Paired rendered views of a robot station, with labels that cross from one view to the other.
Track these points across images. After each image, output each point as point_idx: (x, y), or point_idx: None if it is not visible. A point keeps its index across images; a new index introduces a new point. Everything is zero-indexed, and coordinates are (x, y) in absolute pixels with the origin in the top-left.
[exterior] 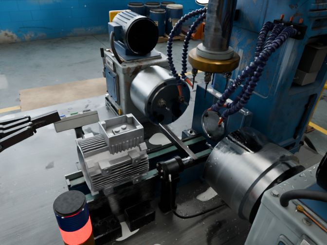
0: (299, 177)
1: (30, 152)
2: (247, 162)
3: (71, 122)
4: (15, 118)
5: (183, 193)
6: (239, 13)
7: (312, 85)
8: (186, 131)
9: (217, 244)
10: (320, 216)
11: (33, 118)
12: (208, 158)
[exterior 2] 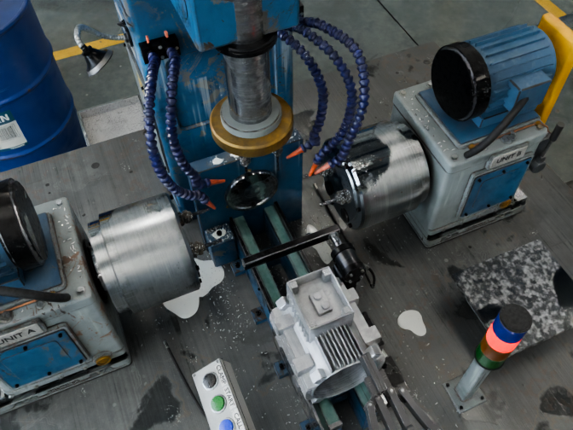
0: (429, 130)
1: None
2: (398, 166)
3: (242, 407)
4: (374, 420)
5: None
6: (177, 37)
7: None
8: (214, 240)
9: (397, 255)
10: (482, 136)
11: (381, 386)
12: (362, 207)
